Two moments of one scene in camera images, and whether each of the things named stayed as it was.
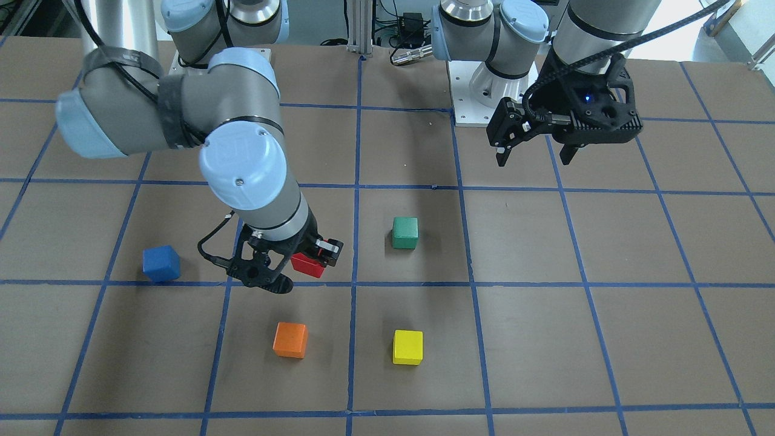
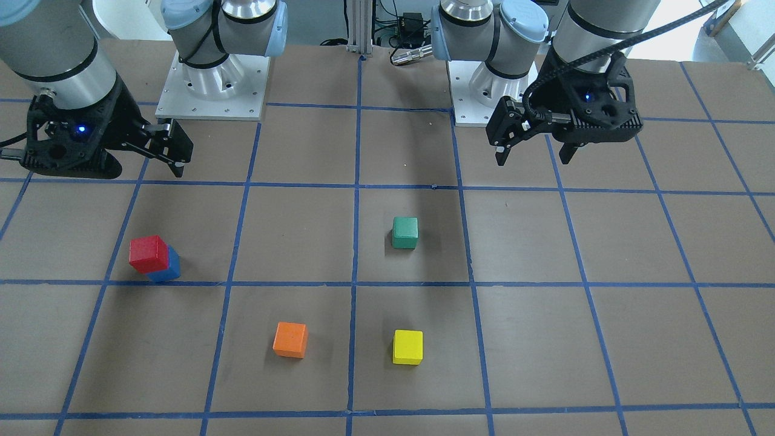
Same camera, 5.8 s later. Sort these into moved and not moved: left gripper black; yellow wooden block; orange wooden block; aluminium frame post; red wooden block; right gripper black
Moved: right gripper black; red wooden block
Not moved: yellow wooden block; orange wooden block; left gripper black; aluminium frame post
